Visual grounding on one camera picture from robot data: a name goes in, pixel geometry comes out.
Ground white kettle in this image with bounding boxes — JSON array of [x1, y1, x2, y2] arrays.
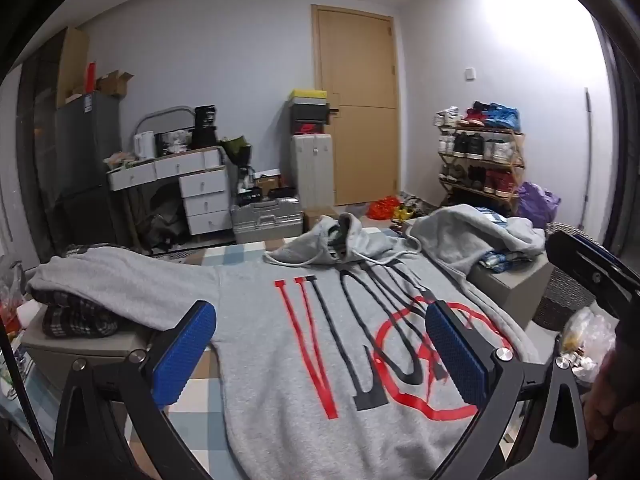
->
[[133, 131, 155, 161]]

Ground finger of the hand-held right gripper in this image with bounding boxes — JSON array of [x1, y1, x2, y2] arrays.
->
[[545, 225, 640, 318]]

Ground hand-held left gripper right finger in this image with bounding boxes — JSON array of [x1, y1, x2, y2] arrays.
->
[[425, 299, 591, 480]]

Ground white suitcase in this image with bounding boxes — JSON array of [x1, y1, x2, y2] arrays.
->
[[291, 133, 335, 211]]

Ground open cardboard box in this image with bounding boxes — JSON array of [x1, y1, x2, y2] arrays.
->
[[95, 71, 135, 98]]

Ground black framed glass door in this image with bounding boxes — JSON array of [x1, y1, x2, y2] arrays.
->
[[607, 35, 640, 266]]

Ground dark clothes pile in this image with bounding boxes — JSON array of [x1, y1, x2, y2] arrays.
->
[[145, 185, 188, 253]]

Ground black white striped mat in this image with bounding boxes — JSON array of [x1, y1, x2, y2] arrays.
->
[[150, 247, 201, 261]]

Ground black white printed bag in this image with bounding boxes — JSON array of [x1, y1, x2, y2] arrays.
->
[[155, 130, 193, 157]]

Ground checked blanket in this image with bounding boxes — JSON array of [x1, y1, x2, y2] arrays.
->
[[65, 225, 431, 480]]

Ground wicker basket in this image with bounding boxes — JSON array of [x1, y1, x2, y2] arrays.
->
[[531, 222, 608, 331]]

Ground wooden door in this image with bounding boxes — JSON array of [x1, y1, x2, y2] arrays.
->
[[311, 4, 401, 207]]

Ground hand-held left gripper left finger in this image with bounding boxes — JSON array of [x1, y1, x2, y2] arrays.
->
[[52, 300, 218, 480]]

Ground orange bag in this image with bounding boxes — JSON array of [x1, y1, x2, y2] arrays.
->
[[368, 197, 401, 221]]

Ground wooden shoe rack with shoes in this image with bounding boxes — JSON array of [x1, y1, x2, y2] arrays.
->
[[434, 101, 522, 196]]

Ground grey refrigerator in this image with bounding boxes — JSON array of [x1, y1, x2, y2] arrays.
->
[[54, 91, 123, 246]]

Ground silver suitcase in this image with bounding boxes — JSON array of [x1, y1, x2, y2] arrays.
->
[[230, 198, 304, 244]]

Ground person's right hand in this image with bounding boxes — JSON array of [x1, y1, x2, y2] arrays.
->
[[584, 347, 640, 461]]

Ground dark grey shoe box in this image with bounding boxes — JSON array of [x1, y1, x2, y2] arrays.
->
[[286, 100, 328, 122]]

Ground dark wrapped bouquet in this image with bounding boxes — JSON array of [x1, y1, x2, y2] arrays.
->
[[220, 135, 253, 168]]

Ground purple bag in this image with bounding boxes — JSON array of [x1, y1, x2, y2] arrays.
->
[[515, 181, 562, 228]]

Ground white desk with drawers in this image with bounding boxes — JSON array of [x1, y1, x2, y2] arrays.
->
[[107, 146, 236, 253]]

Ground blue plaid clothes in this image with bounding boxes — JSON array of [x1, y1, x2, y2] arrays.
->
[[475, 205, 541, 273]]

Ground grey metal frame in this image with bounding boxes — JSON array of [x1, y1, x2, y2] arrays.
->
[[135, 105, 196, 156]]

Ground crumpled clear plastic bag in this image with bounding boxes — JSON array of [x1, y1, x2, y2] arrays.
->
[[0, 260, 26, 331]]

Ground clear plastic snack bag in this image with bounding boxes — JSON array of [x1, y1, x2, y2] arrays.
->
[[560, 307, 618, 386]]

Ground thin grey pole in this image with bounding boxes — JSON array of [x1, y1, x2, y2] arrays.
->
[[580, 87, 593, 228]]

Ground brown cardboard box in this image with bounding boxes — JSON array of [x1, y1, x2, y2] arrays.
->
[[303, 206, 337, 233]]

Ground tall black bag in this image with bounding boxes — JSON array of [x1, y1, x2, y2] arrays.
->
[[191, 105, 221, 150]]

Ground dark plaid cloth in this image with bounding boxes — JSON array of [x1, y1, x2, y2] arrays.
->
[[42, 292, 121, 338]]

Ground grey printed hoodie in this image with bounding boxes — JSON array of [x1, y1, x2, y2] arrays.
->
[[25, 203, 546, 480]]

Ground tall flat cardboard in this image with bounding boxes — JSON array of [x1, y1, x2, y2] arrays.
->
[[56, 26, 90, 108]]

